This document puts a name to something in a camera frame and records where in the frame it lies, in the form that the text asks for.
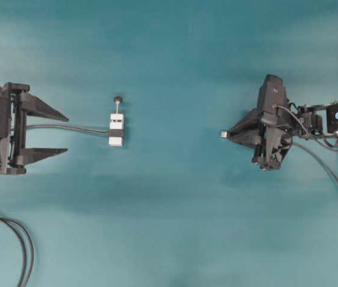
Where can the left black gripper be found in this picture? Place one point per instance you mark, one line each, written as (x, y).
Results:
(13, 154)

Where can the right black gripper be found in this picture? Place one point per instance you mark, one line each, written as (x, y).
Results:
(271, 142)

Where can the white vise with black knob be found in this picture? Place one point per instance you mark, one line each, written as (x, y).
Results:
(116, 125)

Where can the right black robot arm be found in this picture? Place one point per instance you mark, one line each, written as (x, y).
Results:
(316, 122)

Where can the black wrist camera right gripper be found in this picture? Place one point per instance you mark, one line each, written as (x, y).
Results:
(272, 93)

